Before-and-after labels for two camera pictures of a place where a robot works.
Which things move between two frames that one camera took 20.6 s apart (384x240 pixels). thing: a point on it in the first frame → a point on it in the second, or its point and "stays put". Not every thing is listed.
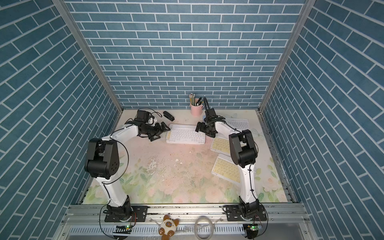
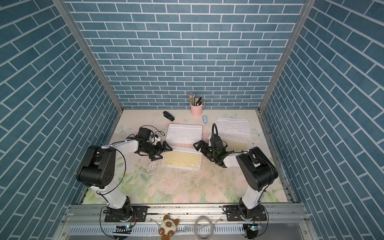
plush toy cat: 168,227 stays put
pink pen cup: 196,110 stays put
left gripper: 163,128 → 159,150
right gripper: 203,125 → 206,146
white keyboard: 185,133 stays put
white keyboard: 239,123 stays put
